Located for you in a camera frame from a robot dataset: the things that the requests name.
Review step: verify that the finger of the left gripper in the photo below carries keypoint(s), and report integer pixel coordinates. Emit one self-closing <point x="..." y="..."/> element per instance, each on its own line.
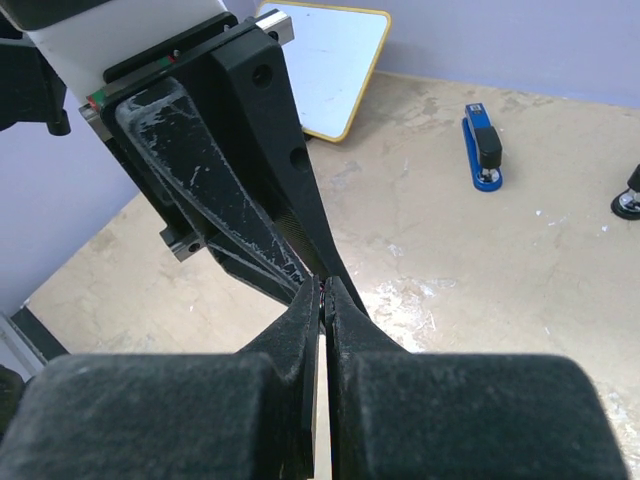
<point x="166" y="129"/>
<point x="240" y="85"/>

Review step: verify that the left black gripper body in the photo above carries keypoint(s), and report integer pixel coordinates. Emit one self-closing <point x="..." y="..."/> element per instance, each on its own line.
<point x="178" y="235"/>

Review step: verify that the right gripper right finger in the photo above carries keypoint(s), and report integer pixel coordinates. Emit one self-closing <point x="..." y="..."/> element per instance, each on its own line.
<point x="401" y="415"/>

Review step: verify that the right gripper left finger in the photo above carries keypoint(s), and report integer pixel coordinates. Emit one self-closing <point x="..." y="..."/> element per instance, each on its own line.
<point x="246" y="415"/>

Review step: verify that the blue stapler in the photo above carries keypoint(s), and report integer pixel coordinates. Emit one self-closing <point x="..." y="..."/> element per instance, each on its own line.
<point x="484" y="148"/>

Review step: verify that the black stapler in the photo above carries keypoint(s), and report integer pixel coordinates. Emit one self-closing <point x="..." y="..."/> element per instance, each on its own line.
<point x="626" y="204"/>

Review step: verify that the small whiteboard yellow frame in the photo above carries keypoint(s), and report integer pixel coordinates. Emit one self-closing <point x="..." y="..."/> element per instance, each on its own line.
<point x="330" y="61"/>

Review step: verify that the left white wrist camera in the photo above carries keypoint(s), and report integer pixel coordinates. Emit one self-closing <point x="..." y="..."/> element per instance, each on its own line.
<point x="82" y="47"/>

